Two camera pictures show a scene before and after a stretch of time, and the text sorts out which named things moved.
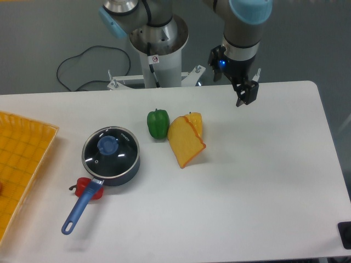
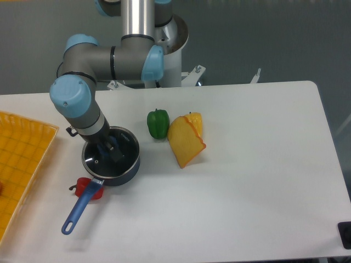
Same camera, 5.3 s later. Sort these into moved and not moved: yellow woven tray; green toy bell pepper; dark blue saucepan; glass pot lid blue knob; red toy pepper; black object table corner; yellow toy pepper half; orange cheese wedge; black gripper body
Moved: glass pot lid blue knob; black gripper body
Not moved: orange cheese wedge; black object table corner; yellow toy pepper half; green toy bell pepper; red toy pepper; yellow woven tray; dark blue saucepan
